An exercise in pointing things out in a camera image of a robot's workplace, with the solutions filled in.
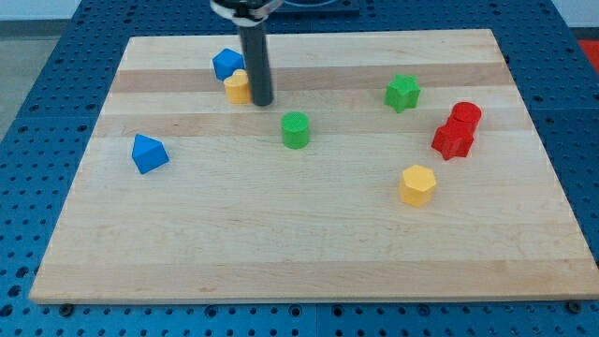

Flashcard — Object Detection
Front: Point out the silver and black rod mount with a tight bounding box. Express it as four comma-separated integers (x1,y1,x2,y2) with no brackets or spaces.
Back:
210,0,284,22

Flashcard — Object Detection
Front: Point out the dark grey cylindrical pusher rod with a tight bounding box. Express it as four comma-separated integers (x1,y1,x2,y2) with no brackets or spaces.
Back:
239,22,273,107

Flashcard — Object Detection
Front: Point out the yellow heart block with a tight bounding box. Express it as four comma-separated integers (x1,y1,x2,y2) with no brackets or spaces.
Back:
224,69,252,104

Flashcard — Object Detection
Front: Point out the blue cube block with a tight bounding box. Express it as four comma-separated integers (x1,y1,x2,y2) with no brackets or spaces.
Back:
212,49,245,81

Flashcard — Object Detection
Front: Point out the green cylinder block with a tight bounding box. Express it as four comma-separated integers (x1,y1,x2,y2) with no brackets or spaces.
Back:
281,111,310,149

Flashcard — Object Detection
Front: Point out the blue pentagon block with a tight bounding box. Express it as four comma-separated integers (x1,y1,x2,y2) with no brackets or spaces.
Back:
131,134,169,174

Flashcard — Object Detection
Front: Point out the green star block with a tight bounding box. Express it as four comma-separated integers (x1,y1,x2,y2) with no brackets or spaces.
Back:
384,73,421,113

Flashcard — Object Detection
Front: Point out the wooden board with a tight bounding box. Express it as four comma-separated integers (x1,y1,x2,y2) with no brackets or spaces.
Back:
29,29,598,304

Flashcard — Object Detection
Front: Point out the yellow hexagon block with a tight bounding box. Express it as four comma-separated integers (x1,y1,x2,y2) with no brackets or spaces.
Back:
398,165,436,207

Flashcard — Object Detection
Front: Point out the red cylinder block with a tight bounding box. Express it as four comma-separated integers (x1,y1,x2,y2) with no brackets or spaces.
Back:
448,102,482,134

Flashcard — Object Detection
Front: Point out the red star block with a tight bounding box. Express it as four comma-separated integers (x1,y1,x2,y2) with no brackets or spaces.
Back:
431,118,475,160

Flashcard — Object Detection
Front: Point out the dark blue base plate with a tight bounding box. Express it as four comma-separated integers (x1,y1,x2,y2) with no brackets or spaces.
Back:
271,0,360,17

